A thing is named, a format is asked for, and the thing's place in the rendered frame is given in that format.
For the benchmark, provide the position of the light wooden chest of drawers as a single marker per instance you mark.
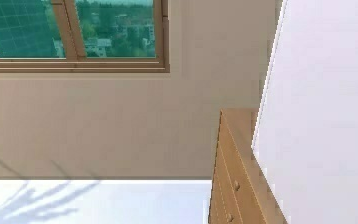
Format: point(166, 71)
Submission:
point(235, 166)

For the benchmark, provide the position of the brown framed window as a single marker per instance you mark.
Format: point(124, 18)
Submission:
point(74, 65)

